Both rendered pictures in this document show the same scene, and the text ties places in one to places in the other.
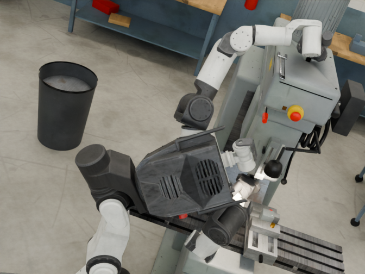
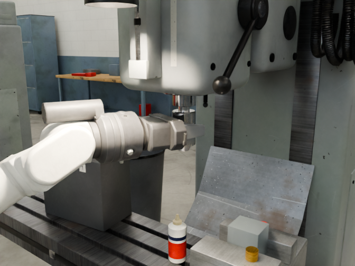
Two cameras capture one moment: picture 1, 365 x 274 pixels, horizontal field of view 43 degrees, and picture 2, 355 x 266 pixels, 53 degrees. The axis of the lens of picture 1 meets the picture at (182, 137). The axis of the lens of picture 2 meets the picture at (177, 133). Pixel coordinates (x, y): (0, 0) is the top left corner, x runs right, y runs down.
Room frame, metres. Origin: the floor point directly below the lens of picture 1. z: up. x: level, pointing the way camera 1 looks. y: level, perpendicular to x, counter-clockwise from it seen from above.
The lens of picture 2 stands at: (1.25, -0.78, 1.39)
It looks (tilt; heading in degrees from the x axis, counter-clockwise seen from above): 14 degrees down; 36
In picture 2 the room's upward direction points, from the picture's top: straight up
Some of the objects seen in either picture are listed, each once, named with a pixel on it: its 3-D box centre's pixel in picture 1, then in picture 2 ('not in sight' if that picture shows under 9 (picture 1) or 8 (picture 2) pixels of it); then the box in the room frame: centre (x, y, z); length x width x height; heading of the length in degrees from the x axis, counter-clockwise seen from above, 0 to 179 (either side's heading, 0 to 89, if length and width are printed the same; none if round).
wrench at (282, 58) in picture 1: (282, 65); not in sight; (1.66, -0.27, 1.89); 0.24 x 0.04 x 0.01; 0
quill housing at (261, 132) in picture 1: (270, 140); (186, 2); (1.82, -0.39, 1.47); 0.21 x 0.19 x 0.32; 89
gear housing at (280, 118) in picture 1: (288, 98); not in sight; (1.86, -0.39, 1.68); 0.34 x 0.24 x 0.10; 179
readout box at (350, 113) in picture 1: (347, 107); not in sight; (2.11, -0.73, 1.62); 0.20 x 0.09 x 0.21; 179
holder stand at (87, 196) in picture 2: not in sight; (86, 180); (1.86, -0.03, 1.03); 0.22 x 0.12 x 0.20; 96
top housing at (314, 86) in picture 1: (300, 75); not in sight; (1.83, -0.39, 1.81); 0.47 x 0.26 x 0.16; 179
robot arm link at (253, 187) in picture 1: (243, 187); (142, 134); (1.73, -0.35, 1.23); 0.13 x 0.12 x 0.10; 67
